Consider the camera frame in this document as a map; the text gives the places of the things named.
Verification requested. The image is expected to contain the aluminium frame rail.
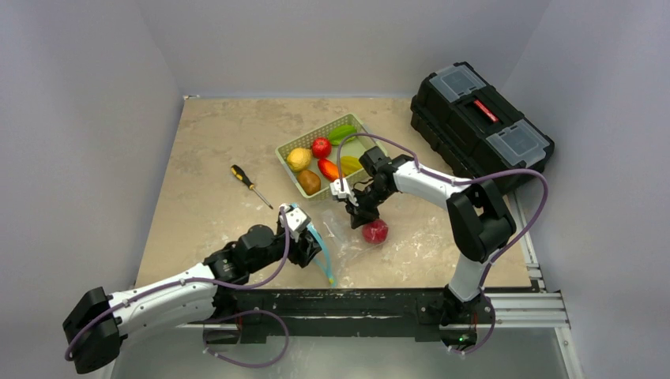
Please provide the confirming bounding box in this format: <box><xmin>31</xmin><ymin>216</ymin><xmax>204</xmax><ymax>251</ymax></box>
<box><xmin>96</xmin><ymin>193</ymin><xmax>585</xmax><ymax>379</ymax></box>

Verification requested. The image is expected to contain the green fake lime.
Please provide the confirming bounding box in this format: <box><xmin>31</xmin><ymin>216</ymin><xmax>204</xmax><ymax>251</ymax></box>
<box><xmin>327</xmin><ymin>124</ymin><xmax>357</xmax><ymax>146</ymax></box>

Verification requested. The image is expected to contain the yellow fake pepper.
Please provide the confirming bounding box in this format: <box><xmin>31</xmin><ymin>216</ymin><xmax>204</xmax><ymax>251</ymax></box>
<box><xmin>340</xmin><ymin>156</ymin><xmax>363</xmax><ymax>177</ymax></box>

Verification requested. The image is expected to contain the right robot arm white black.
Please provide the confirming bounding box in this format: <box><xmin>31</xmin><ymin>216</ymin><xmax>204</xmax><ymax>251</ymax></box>
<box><xmin>330</xmin><ymin>148</ymin><xmax>516</xmax><ymax>325</ymax></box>

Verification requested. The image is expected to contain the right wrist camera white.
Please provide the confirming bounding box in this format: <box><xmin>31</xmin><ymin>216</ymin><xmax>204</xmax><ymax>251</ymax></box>
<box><xmin>329</xmin><ymin>178</ymin><xmax>358</xmax><ymax>206</ymax></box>

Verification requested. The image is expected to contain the clear zip top bag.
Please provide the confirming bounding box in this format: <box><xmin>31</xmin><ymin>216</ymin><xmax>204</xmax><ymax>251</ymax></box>
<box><xmin>290</xmin><ymin>202</ymin><xmax>399</xmax><ymax>287</ymax></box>

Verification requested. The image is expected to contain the red fake tomato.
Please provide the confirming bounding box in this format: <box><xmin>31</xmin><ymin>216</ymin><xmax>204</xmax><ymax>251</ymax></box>
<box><xmin>311</xmin><ymin>137</ymin><xmax>332</xmax><ymax>159</ymax></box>

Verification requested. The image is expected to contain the orange fake carrot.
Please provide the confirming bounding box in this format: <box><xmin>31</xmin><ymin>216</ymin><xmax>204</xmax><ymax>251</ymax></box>
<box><xmin>318</xmin><ymin>159</ymin><xmax>340</xmax><ymax>182</ymax></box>

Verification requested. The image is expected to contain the green plastic basket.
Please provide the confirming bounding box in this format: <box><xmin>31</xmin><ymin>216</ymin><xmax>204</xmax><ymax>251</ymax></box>
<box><xmin>275</xmin><ymin>113</ymin><xmax>388</xmax><ymax>201</ymax></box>

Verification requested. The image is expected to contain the purple cable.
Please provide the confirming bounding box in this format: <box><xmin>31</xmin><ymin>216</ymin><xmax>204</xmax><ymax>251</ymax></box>
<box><xmin>336</xmin><ymin>133</ymin><xmax>549</xmax><ymax>357</ymax></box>
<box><xmin>64</xmin><ymin>206</ymin><xmax>292</xmax><ymax>369</ymax></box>

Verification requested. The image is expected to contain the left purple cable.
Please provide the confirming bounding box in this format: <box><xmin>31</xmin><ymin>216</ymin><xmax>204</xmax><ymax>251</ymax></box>
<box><xmin>64</xmin><ymin>206</ymin><xmax>292</xmax><ymax>369</ymax></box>

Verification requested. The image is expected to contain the yellow fake lemon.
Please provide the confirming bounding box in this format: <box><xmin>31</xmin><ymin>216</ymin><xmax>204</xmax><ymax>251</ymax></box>
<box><xmin>286</xmin><ymin>148</ymin><xmax>313</xmax><ymax>173</ymax></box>

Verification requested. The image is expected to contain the black toolbox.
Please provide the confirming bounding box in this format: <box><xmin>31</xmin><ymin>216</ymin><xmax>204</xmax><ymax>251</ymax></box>
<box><xmin>410</xmin><ymin>62</ymin><xmax>555</xmax><ymax>178</ymax></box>

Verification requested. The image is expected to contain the red fake apple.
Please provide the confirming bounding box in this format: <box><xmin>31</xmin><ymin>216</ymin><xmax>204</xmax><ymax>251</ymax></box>
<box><xmin>361</xmin><ymin>219</ymin><xmax>389</xmax><ymax>245</ymax></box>

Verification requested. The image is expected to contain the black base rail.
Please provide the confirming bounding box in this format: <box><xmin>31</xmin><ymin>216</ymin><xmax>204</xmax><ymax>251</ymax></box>
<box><xmin>186</xmin><ymin>280</ymin><xmax>495</xmax><ymax>347</ymax></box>

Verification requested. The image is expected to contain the yellow black screwdriver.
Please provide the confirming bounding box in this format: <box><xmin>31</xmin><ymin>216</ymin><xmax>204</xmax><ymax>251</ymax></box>
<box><xmin>231</xmin><ymin>164</ymin><xmax>273</xmax><ymax>209</ymax></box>

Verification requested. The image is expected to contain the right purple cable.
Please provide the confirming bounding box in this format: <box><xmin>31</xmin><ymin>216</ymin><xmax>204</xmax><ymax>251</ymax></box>
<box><xmin>336</xmin><ymin>133</ymin><xmax>549</xmax><ymax>357</ymax></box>

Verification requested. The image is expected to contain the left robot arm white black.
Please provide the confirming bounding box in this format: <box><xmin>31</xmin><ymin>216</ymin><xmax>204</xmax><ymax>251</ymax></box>
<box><xmin>62</xmin><ymin>225</ymin><xmax>328</xmax><ymax>374</ymax></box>

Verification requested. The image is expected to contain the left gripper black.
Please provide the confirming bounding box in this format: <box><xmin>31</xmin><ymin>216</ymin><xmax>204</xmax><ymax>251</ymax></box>
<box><xmin>247</xmin><ymin>225</ymin><xmax>321</xmax><ymax>274</ymax></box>

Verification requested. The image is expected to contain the brown fake kiwi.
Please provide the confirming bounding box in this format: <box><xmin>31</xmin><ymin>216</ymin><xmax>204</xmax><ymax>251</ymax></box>
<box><xmin>297</xmin><ymin>170</ymin><xmax>322</xmax><ymax>196</ymax></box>

